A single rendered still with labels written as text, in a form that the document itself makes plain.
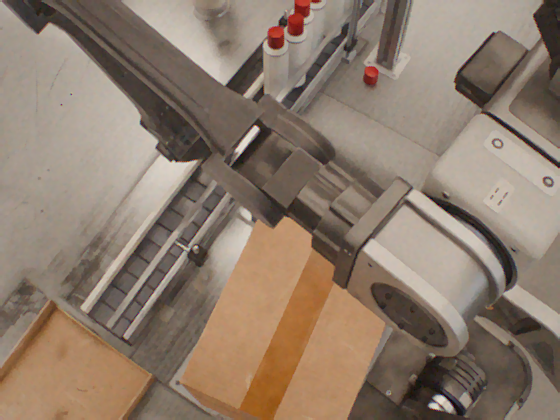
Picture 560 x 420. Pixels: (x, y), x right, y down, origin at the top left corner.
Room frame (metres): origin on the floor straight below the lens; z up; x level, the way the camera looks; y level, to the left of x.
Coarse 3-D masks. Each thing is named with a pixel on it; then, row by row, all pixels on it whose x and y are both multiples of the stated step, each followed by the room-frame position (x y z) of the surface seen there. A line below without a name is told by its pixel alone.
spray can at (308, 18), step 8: (296, 0) 0.89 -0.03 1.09; (304, 0) 0.89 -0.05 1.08; (296, 8) 0.87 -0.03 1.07; (304, 8) 0.87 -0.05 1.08; (304, 16) 0.87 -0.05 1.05; (312, 16) 0.88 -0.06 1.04; (304, 24) 0.86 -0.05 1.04; (312, 24) 0.87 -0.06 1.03; (312, 32) 0.88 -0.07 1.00; (312, 40) 0.88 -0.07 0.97
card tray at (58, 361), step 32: (64, 320) 0.29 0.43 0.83; (32, 352) 0.22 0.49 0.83; (64, 352) 0.23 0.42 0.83; (96, 352) 0.23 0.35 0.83; (0, 384) 0.16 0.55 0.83; (32, 384) 0.16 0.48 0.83; (64, 384) 0.16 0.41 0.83; (96, 384) 0.17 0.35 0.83; (128, 384) 0.17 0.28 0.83; (0, 416) 0.09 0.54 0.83; (32, 416) 0.10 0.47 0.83; (64, 416) 0.10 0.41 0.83; (96, 416) 0.11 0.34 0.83; (128, 416) 0.11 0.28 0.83
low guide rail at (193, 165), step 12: (252, 96) 0.77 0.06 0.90; (192, 168) 0.59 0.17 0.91; (180, 180) 0.56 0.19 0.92; (168, 192) 0.54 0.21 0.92; (168, 204) 0.52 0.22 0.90; (156, 216) 0.49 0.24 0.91; (144, 228) 0.46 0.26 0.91; (132, 240) 0.44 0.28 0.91; (132, 252) 0.42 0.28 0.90; (120, 264) 0.39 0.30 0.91; (108, 276) 0.36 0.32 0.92; (96, 288) 0.34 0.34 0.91; (96, 300) 0.32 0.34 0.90
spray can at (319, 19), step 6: (312, 0) 0.91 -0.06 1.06; (318, 0) 0.91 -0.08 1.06; (324, 0) 0.93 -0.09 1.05; (312, 6) 0.91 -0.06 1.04; (318, 6) 0.91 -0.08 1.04; (324, 6) 0.91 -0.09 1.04; (318, 12) 0.90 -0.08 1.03; (324, 12) 0.92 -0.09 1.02; (318, 18) 0.91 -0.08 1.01; (324, 18) 0.92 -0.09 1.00; (318, 24) 0.91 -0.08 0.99; (324, 24) 0.92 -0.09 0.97; (318, 30) 0.91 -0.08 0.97; (318, 36) 0.91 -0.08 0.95; (318, 42) 0.91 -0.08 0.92; (312, 48) 0.90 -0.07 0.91
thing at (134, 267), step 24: (336, 48) 0.93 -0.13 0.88; (312, 72) 0.85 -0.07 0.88; (288, 96) 0.79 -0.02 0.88; (192, 192) 0.56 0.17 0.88; (216, 192) 0.56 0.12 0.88; (168, 216) 0.50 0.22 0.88; (144, 240) 0.45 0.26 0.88; (144, 264) 0.40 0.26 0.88; (168, 264) 0.40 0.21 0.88; (120, 288) 0.35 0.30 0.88; (144, 288) 0.35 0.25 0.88; (96, 312) 0.30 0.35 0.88; (120, 336) 0.26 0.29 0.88
